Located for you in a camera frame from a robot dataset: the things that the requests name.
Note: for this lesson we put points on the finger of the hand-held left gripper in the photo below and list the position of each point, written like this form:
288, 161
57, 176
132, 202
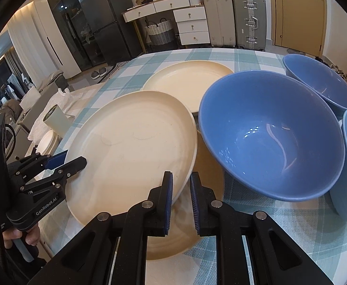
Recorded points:
75, 164
57, 159

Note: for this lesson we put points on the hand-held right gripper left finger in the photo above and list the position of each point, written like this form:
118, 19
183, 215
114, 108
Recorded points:
169, 202

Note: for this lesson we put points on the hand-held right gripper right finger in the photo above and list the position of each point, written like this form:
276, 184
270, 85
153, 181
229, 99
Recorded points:
195, 204

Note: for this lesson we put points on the cream ceramic plate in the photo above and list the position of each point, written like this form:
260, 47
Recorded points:
210, 169
126, 154
185, 83

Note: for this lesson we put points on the person's left forearm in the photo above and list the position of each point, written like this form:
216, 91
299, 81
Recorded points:
19, 264

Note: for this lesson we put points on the person's left hand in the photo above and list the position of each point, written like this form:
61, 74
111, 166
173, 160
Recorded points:
32, 236

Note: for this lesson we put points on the white round dish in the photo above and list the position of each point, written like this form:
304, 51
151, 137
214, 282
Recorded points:
47, 144

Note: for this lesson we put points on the grey sofa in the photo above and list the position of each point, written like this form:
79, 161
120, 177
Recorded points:
37, 107

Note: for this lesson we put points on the white plastic bag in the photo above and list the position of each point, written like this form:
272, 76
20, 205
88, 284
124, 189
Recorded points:
63, 101

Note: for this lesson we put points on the clothes rack with garments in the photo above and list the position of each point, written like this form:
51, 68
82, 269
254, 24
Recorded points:
13, 84

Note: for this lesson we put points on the grey slipper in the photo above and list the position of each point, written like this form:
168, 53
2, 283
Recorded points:
102, 71
94, 75

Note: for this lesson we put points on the white curtain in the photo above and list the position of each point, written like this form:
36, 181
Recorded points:
22, 44

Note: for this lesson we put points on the white wardrobe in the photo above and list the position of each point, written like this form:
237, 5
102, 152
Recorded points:
54, 41

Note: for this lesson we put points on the black glass cabinet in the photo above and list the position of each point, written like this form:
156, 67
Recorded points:
63, 20

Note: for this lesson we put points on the dark grey refrigerator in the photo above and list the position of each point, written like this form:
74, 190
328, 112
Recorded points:
108, 20

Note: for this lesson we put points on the woven laundry basket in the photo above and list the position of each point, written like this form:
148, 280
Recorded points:
160, 32

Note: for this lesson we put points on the white dresser with drawers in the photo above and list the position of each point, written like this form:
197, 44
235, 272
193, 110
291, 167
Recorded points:
191, 20

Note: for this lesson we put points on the beige suitcase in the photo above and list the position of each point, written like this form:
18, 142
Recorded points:
219, 17

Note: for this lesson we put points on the silver suitcase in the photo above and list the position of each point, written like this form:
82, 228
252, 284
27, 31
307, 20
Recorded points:
249, 20

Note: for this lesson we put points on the wooden door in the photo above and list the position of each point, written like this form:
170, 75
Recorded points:
301, 14

